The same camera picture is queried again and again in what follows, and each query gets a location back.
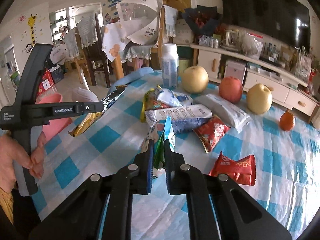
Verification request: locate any green white snack wrapper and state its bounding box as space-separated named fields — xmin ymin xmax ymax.
xmin=140 ymin=116 xmax=175 ymax=178

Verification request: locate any blue white milk carton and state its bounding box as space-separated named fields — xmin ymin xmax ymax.
xmin=145 ymin=104 xmax=213 ymax=134

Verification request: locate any yellow black snack wrapper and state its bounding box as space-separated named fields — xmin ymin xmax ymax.
xmin=68 ymin=85 xmax=127 ymax=137

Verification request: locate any person's left hand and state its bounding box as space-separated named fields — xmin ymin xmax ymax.
xmin=0 ymin=132 xmax=46 ymax=193

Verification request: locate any pink plastic bin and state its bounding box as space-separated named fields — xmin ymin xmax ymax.
xmin=37 ymin=93 xmax=72 ymax=141

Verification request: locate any red gift box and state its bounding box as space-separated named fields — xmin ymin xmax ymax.
xmin=37 ymin=69 xmax=54 ymax=96

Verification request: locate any dark red snack wrapper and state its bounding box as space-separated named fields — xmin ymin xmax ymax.
xmin=194 ymin=115 xmax=230 ymax=153

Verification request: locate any grey sofa cushion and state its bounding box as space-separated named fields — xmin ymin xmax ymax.
xmin=71 ymin=87 xmax=99 ymax=102

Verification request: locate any red snack packet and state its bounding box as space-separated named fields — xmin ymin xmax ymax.
xmin=209 ymin=152 xmax=256 ymax=186

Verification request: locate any white wet wipes pack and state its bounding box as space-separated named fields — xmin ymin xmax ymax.
xmin=194 ymin=94 xmax=252 ymax=133

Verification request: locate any crumpled blue white wrapper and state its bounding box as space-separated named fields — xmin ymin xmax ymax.
xmin=140 ymin=86 xmax=193 ymax=122

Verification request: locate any yellow pear left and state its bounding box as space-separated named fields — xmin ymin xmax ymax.
xmin=181 ymin=66 xmax=209 ymax=94

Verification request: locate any blue white checkered tablecloth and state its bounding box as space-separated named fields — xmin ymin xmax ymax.
xmin=33 ymin=72 xmax=319 ymax=239

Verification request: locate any red apple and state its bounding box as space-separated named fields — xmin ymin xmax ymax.
xmin=219 ymin=76 xmax=243 ymax=104

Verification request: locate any blue cushion at table edge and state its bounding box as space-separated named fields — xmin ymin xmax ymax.
xmin=108 ymin=67 xmax=154 ymax=95

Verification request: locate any dark wooden chair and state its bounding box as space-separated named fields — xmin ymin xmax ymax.
xmin=76 ymin=13 xmax=111 ymax=88

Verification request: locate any green waste bin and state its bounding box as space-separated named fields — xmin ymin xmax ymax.
xmin=178 ymin=57 xmax=192 ymax=76

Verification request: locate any large yellow pear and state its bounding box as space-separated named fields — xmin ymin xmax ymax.
xmin=246 ymin=83 xmax=272 ymax=115

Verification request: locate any wooden dining table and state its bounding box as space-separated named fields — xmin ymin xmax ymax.
xmin=101 ymin=22 xmax=153 ymax=80

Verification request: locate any white blue drink bottle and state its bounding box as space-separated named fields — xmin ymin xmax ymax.
xmin=161 ymin=43 xmax=178 ymax=89

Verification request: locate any orange tangerine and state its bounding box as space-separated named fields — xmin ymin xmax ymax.
xmin=279 ymin=110 xmax=296 ymax=132

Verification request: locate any white tv cabinet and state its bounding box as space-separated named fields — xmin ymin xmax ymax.
xmin=190 ymin=43 xmax=319 ymax=118

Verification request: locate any white mesh food cover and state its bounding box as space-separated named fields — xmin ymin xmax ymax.
xmin=116 ymin=0 xmax=159 ymax=46

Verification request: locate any dark flower bouquet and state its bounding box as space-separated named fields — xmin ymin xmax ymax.
xmin=182 ymin=5 xmax=222 ymax=36

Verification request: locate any wooden chair with towel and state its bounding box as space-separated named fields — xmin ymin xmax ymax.
xmin=150 ymin=5 xmax=173 ymax=70

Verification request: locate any black television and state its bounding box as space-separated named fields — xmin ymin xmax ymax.
xmin=222 ymin=0 xmax=311 ymax=51

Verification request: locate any giraffe wall sticker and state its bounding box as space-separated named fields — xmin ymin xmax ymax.
xmin=25 ymin=14 xmax=37 ymax=53

